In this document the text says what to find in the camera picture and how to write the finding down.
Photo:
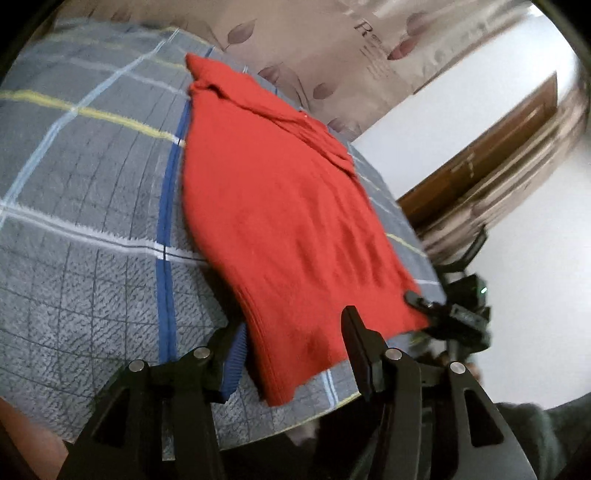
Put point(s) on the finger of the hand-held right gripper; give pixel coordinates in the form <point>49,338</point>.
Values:
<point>422,302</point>

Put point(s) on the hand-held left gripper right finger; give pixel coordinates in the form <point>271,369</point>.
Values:
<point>362,360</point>

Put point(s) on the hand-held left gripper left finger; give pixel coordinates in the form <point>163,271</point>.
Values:
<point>233,364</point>

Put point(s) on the red knit sweater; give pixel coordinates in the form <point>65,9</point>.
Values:
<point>277,207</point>

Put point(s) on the person's left forearm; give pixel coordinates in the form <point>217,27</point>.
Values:
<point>27,443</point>

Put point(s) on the black office chair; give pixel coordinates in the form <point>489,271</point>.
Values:
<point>466,254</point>

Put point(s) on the person's dark green clothing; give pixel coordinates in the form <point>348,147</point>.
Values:
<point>554,438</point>

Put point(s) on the grey plaid blanket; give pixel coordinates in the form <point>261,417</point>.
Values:
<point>83,184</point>

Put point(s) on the beige leaf-print curtain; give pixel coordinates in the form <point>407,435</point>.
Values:
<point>300,46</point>

